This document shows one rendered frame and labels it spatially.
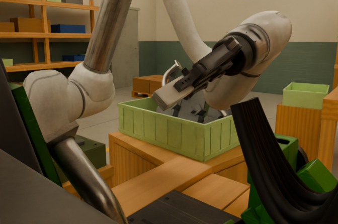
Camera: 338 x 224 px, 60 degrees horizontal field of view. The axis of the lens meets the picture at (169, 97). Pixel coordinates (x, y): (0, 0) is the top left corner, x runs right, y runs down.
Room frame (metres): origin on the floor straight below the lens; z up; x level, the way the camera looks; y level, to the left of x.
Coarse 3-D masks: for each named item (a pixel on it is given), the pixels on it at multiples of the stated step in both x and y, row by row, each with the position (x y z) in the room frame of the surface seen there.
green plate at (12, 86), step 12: (12, 84) 0.28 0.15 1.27; (24, 96) 0.27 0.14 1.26; (24, 108) 0.27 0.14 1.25; (24, 120) 0.27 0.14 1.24; (36, 120) 0.28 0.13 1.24; (36, 132) 0.28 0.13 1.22; (36, 144) 0.28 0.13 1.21; (36, 156) 0.28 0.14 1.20; (48, 156) 0.29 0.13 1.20; (48, 168) 0.29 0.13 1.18
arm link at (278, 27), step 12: (264, 12) 0.68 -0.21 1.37; (276, 12) 0.69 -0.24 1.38; (240, 24) 0.66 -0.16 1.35; (264, 24) 0.62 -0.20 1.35; (276, 24) 0.63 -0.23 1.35; (288, 24) 0.67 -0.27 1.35; (276, 36) 0.62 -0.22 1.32; (288, 36) 0.67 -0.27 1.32; (276, 48) 0.63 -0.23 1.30; (264, 60) 0.64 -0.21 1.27; (252, 72) 0.68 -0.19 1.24
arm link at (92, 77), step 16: (112, 0) 1.04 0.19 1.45; (128, 0) 1.06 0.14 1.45; (112, 16) 1.05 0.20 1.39; (96, 32) 1.08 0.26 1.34; (112, 32) 1.07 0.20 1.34; (96, 48) 1.08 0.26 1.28; (112, 48) 1.10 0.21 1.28; (80, 64) 1.12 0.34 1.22; (96, 64) 1.09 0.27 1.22; (80, 80) 1.08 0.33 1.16; (96, 80) 1.08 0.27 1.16; (112, 80) 1.15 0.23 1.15; (96, 96) 1.09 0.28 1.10; (112, 96) 1.19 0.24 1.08; (96, 112) 1.14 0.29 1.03
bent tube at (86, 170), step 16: (64, 128) 0.30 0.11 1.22; (48, 144) 0.29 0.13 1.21; (64, 144) 0.30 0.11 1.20; (64, 160) 0.30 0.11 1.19; (80, 160) 0.30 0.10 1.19; (80, 176) 0.29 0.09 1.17; (96, 176) 0.29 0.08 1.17; (80, 192) 0.28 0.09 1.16; (96, 192) 0.28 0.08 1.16; (112, 192) 0.29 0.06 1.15; (96, 208) 0.28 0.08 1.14; (112, 208) 0.28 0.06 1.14
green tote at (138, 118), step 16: (128, 112) 1.55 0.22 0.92; (144, 112) 1.45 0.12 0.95; (128, 128) 1.55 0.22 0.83; (144, 128) 1.45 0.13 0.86; (160, 128) 1.37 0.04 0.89; (176, 128) 1.30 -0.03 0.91; (192, 128) 1.23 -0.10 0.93; (208, 128) 1.21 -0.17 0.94; (224, 128) 1.30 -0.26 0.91; (160, 144) 1.37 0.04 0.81; (176, 144) 1.30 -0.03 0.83; (192, 144) 1.23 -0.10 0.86; (208, 144) 1.21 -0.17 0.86; (224, 144) 1.30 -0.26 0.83
